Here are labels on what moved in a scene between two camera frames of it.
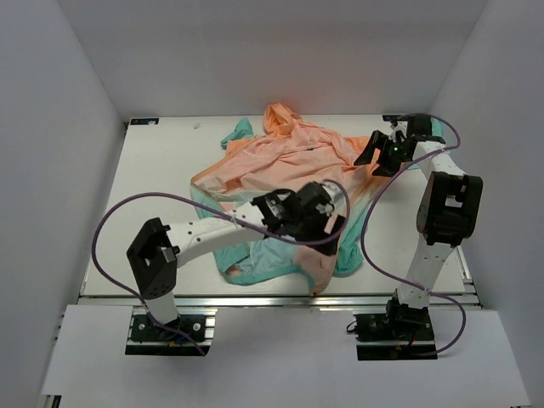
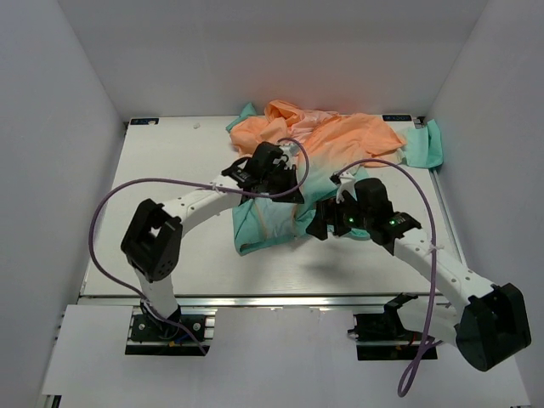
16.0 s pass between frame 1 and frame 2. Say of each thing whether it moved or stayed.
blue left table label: stayed
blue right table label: stayed
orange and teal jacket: moved
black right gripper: moved
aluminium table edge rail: stayed
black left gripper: moved
